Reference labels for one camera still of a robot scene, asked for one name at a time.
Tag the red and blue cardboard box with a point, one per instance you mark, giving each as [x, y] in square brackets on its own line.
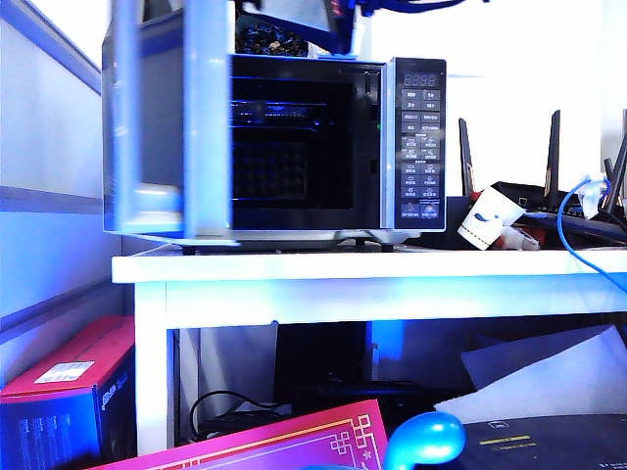
[59, 372]

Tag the red and white small packet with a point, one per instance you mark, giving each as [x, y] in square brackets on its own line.
[521, 240]

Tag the black box under table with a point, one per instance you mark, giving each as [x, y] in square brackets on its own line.
[318, 362]

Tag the black glass microwave door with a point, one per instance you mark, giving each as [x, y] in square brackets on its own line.
[206, 147]

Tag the black router with antennas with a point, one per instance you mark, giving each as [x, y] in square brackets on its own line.
[529, 196]

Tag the pink gift box gold pattern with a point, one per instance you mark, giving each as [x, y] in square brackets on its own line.
[274, 445]

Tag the white table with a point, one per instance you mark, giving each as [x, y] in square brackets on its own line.
[343, 267]

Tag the grey partition frame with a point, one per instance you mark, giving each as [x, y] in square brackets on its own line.
[49, 200]

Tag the clear bag of blue candies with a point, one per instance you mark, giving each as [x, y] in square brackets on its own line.
[274, 41]

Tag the glossy blue rounded object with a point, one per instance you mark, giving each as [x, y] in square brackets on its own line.
[431, 438]

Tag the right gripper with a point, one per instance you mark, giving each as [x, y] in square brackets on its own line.
[357, 19]

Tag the black shredder with yellow label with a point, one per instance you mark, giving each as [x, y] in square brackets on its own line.
[539, 445]

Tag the white paper cup blue print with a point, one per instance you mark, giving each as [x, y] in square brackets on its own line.
[482, 220]

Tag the white paper sheet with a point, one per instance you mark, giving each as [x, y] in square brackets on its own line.
[548, 377]

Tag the black Midea microwave oven body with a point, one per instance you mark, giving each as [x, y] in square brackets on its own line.
[423, 147]

